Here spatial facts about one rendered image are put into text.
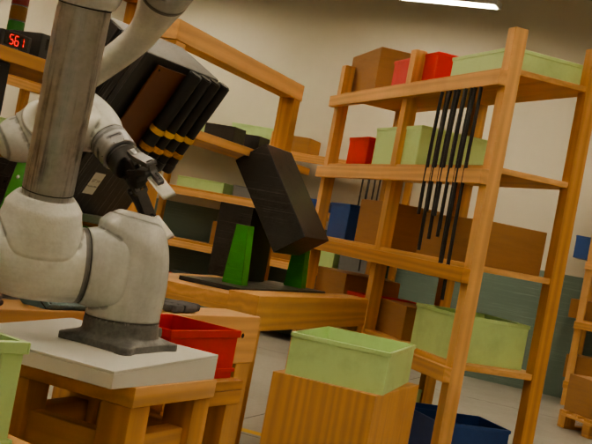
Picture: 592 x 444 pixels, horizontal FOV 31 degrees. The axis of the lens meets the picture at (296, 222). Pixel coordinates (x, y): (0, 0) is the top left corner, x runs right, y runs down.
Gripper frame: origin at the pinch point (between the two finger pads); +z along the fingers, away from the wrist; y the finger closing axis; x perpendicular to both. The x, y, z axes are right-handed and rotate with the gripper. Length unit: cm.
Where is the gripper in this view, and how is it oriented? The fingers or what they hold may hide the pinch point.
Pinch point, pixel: (166, 214)
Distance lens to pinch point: 234.5
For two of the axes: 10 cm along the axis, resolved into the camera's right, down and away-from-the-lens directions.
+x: 8.2, -3.7, 4.5
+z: 5.7, 6.5, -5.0
